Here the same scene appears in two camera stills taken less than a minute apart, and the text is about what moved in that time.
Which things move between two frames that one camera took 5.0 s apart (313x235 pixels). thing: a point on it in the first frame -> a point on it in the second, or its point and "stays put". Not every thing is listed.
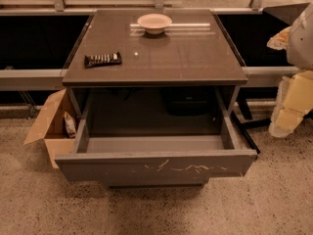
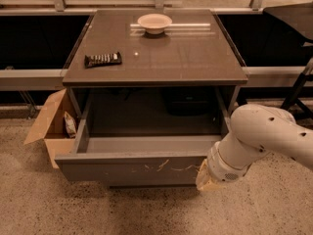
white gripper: x=301 y=48 -> x=222 y=167
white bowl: x=154 y=23 stays put
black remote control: x=100 y=60 stays put
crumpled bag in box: x=70 y=124 stays put
